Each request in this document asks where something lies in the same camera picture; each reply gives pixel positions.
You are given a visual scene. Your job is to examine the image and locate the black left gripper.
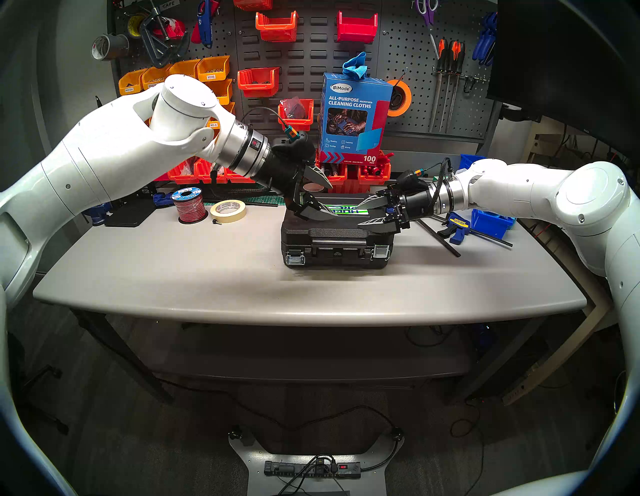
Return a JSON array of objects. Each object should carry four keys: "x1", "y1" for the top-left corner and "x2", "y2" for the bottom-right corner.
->
[{"x1": 254, "y1": 149, "x2": 338, "y2": 222}]

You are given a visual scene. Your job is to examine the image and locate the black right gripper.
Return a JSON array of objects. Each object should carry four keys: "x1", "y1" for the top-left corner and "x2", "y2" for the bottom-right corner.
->
[{"x1": 355, "y1": 189, "x2": 444, "y2": 234}]

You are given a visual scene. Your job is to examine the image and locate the black plastic tool box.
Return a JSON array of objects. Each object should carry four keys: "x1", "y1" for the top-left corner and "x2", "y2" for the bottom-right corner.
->
[{"x1": 280, "y1": 195, "x2": 396, "y2": 271}]

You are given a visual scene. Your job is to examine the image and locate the blue cleaning cloths box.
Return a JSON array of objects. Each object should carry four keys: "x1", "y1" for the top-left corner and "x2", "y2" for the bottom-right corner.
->
[{"x1": 319, "y1": 72, "x2": 394, "y2": 167}]

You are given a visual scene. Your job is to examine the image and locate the blue cloth in box opening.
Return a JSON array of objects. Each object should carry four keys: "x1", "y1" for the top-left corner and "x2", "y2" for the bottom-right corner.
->
[{"x1": 342, "y1": 51, "x2": 369, "y2": 80}]

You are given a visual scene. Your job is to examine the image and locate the blue yellow Irwin bar clamp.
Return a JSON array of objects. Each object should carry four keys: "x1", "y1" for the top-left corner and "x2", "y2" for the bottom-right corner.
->
[{"x1": 437, "y1": 215, "x2": 514, "y2": 248}]

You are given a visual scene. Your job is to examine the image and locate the beige masking tape roll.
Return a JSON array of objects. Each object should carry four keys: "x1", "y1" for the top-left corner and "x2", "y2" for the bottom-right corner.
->
[{"x1": 209, "y1": 199, "x2": 247, "y2": 224}]

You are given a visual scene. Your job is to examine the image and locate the small blue plastic bin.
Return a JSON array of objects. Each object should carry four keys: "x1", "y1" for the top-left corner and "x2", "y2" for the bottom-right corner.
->
[{"x1": 470, "y1": 210, "x2": 516, "y2": 240}]

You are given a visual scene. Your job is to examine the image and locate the orange tape roll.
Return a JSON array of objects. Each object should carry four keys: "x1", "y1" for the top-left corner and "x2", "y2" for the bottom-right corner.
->
[{"x1": 386, "y1": 78, "x2": 413, "y2": 118}]

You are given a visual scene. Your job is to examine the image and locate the orange parts bin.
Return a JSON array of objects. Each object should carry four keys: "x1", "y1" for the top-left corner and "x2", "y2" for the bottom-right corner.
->
[
  {"x1": 212, "y1": 102, "x2": 236, "y2": 130},
  {"x1": 167, "y1": 60, "x2": 201, "y2": 81},
  {"x1": 141, "y1": 65, "x2": 171, "y2": 91},
  {"x1": 196, "y1": 55, "x2": 232, "y2": 83},
  {"x1": 118, "y1": 69, "x2": 149, "y2": 96},
  {"x1": 205, "y1": 79, "x2": 234, "y2": 107}
]

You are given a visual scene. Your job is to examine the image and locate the dark round-hole pegboard panel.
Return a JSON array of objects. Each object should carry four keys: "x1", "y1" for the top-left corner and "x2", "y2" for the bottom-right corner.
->
[
  {"x1": 377, "y1": 0, "x2": 502, "y2": 151},
  {"x1": 106, "y1": 0, "x2": 238, "y2": 141}
]

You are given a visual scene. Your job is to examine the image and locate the orange black screwdriver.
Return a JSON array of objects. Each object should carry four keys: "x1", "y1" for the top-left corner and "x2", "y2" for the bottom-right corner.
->
[
  {"x1": 440, "y1": 41, "x2": 459, "y2": 133},
  {"x1": 448, "y1": 42, "x2": 467, "y2": 130},
  {"x1": 429, "y1": 38, "x2": 448, "y2": 133}
]

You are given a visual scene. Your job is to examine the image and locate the black metal stand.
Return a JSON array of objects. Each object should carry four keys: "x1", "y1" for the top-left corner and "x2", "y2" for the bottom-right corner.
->
[{"x1": 104, "y1": 190, "x2": 158, "y2": 228}]

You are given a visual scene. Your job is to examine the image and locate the dark table leg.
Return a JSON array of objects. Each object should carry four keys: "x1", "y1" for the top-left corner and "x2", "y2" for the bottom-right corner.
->
[
  {"x1": 70, "y1": 309, "x2": 175, "y2": 405},
  {"x1": 450, "y1": 320, "x2": 547, "y2": 401}
]

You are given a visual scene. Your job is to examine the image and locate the blue red utility cutter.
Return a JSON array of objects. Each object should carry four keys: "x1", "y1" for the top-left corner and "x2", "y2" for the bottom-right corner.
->
[{"x1": 191, "y1": 0, "x2": 221, "y2": 50}]

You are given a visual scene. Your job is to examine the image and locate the blue spring clamp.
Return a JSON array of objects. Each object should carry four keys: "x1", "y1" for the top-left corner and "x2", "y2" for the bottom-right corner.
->
[{"x1": 471, "y1": 11, "x2": 499, "y2": 67}]

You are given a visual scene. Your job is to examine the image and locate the red white tape roll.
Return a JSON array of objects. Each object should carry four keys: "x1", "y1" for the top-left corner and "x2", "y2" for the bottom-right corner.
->
[{"x1": 152, "y1": 17, "x2": 187, "y2": 41}]

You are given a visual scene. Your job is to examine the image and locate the blue bench vise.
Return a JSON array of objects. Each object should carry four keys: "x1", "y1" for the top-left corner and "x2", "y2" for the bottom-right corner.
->
[{"x1": 81, "y1": 200, "x2": 113, "y2": 227}]

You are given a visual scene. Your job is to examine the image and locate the black C-clamp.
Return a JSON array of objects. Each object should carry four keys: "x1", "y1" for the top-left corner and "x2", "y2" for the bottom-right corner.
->
[{"x1": 139, "y1": 5, "x2": 191, "y2": 69}]

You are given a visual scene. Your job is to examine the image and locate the black monitor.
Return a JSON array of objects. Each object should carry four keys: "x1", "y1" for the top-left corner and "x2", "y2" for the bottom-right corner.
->
[{"x1": 487, "y1": 0, "x2": 640, "y2": 166}]

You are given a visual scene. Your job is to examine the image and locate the black power strip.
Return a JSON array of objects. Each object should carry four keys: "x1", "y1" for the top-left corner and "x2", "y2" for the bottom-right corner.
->
[{"x1": 263, "y1": 460, "x2": 362, "y2": 480}]

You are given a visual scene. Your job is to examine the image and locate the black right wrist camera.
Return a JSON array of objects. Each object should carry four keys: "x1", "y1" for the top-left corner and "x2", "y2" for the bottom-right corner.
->
[{"x1": 397, "y1": 170, "x2": 431, "y2": 193}]

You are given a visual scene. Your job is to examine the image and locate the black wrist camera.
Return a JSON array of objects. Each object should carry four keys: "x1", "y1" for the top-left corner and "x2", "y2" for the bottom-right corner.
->
[
  {"x1": 272, "y1": 131, "x2": 316, "y2": 163},
  {"x1": 397, "y1": 170, "x2": 431, "y2": 193}
]

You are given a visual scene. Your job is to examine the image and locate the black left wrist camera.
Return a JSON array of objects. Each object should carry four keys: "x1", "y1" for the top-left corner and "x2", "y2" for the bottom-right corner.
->
[{"x1": 272, "y1": 131, "x2": 316, "y2": 163}]

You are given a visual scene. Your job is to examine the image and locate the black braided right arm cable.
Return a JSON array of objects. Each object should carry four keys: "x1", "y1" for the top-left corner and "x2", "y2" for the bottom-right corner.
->
[{"x1": 429, "y1": 157, "x2": 452, "y2": 216}]

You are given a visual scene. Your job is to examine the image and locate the red wall bin with bag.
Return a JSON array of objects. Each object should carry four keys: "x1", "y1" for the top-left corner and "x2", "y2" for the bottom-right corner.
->
[{"x1": 277, "y1": 98, "x2": 315, "y2": 132}]

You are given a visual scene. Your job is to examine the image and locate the red wire spool blue label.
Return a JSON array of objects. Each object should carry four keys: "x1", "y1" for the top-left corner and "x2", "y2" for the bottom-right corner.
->
[{"x1": 171, "y1": 186, "x2": 208, "y2": 225}]

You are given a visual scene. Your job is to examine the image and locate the dark louvered wall panel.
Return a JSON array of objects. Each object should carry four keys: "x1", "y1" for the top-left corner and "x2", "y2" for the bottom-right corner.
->
[{"x1": 232, "y1": 0, "x2": 383, "y2": 146}]

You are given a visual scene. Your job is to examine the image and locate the orange-red wall bin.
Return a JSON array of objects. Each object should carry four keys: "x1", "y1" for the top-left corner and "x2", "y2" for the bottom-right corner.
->
[{"x1": 255, "y1": 11, "x2": 299, "y2": 43}]

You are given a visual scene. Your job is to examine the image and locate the purple handled scissors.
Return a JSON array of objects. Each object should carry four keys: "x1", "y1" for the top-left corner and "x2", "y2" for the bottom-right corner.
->
[{"x1": 412, "y1": 0, "x2": 441, "y2": 61}]

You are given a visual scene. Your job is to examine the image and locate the grey duct tape roll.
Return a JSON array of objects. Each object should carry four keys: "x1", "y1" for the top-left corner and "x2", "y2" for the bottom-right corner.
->
[{"x1": 91, "y1": 33, "x2": 131, "y2": 62}]

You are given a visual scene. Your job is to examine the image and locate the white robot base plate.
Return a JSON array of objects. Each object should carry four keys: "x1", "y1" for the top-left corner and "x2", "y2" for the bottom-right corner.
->
[{"x1": 227, "y1": 427, "x2": 405, "y2": 496}]

